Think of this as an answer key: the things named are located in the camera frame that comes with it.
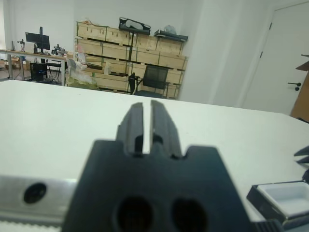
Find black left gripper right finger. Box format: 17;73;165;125
150;100;182;159

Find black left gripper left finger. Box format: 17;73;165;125
116;102;143;155

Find brown cardboard box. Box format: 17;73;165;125
290;54;309;123

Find black box white insert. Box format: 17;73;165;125
246;180;309;222

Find black upright stand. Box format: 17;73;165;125
128;30;140;95

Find wooden shipping crate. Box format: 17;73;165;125
105;27;134;46
94;72;130;92
76;21;107;41
132;47;161;65
102;43;132;60
135;33;159;51
76;38;104;57
159;52;188;71
166;69;186;100
156;37;184;56

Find black mesh office chair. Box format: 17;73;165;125
134;64;171;99

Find olive green bag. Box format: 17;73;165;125
65;74;99;90

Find white plastic bag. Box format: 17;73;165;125
67;57;87;73

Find black tray with plastic bag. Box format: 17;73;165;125
154;25;189;42

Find white door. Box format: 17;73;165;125
241;3;309;116

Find black open case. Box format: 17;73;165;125
118;16;152;37

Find black device on desk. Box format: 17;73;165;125
51;44;68;56

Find black computer tower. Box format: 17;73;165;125
30;62;47;82

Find black computer monitor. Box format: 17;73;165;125
25;26;51;54

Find wooden desk white legs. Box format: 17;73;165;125
0;49;68;87

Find black door handle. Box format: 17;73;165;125
287;82;302;92

